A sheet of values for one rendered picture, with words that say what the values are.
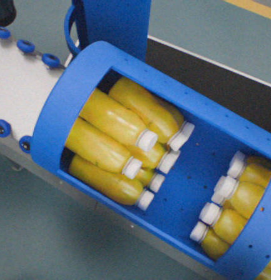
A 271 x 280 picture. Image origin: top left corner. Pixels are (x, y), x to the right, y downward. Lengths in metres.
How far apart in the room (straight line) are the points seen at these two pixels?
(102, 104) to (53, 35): 1.44
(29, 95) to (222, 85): 1.09
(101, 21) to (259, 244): 0.76
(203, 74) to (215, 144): 1.04
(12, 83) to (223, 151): 0.54
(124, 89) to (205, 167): 0.27
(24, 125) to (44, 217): 0.94
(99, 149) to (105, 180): 0.08
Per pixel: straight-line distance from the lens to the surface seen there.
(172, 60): 2.05
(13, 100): 1.15
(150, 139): 0.84
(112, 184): 0.91
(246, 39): 2.34
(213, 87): 2.02
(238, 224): 0.87
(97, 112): 0.87
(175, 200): 1.02
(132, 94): 0.90
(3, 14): 1.66
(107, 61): 0.84
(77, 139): 0.88
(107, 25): 1.30
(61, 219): 2.00
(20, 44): 1.15
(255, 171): 0.90
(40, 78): 1.16
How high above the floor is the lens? 1.97
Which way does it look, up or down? 73 degrees down
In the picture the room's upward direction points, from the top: 6 degrees clockwise
